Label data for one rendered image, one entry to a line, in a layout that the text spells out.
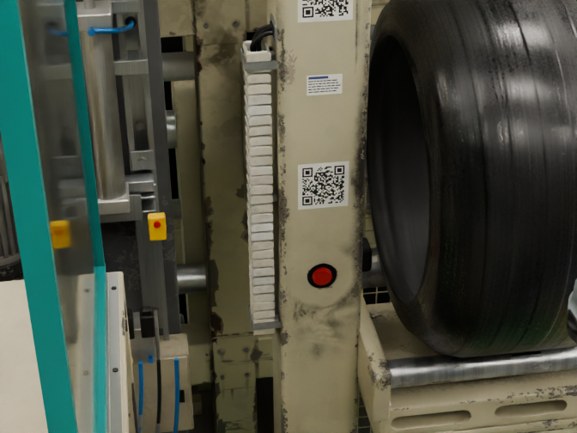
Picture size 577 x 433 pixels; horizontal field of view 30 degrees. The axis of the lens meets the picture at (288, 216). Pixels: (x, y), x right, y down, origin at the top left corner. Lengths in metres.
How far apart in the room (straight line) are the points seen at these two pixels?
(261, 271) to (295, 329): 0.12
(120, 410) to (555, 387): 0.89
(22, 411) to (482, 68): 0.73
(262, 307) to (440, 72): 0.48
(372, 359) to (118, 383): 0.63
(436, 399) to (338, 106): 0.51
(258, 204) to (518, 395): 0.52
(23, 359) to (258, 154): 0.52
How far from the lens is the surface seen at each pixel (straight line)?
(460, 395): 1.76
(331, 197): 1.59
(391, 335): 1.97
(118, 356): 1.18
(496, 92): 1.44
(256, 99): 1.51
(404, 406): 1.73
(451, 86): 1.46
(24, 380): 1.17
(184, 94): 2.38
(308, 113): 1.52
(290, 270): 1.65
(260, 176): 1.57
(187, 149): 2.36
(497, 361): 1.75
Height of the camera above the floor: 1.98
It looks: 31 degrees down
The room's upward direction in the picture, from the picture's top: straight up
